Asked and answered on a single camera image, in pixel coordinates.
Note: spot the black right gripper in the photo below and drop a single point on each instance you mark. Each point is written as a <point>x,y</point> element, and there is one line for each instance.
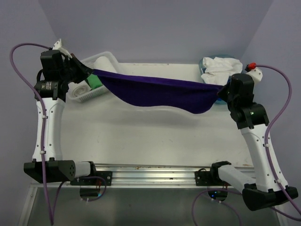
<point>222,92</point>

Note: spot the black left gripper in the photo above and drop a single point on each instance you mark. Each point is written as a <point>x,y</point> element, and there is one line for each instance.
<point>84,72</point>

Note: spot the purple towel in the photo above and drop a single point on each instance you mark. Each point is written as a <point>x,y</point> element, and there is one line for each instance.
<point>193,97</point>

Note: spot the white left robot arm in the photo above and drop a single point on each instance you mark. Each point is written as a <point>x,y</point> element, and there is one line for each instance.
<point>48,165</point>

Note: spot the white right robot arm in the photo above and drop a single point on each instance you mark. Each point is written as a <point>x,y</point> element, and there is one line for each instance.
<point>269,187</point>

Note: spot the teal plastic bin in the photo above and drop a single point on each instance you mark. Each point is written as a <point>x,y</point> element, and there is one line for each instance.
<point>204,66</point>

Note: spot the white plastic basket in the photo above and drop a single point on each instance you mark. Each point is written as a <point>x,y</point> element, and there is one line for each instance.
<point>89,62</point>

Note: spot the green rolled towel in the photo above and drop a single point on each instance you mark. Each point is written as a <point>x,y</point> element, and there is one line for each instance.
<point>94,82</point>

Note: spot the large white rolled towel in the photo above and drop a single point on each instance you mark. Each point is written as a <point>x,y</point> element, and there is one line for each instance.
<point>77,89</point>

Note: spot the white crumpled towel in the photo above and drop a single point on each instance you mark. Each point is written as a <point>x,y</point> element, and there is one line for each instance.
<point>219,69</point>

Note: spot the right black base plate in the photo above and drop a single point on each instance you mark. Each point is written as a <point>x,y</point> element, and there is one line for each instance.
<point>203,177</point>

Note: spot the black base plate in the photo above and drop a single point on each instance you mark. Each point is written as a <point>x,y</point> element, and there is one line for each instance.
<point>203,177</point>
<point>100,178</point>

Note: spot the aluminium rail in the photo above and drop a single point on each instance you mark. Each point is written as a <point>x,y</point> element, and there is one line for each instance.
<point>151,176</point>

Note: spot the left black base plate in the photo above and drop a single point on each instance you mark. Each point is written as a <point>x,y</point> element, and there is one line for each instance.
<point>100,178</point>

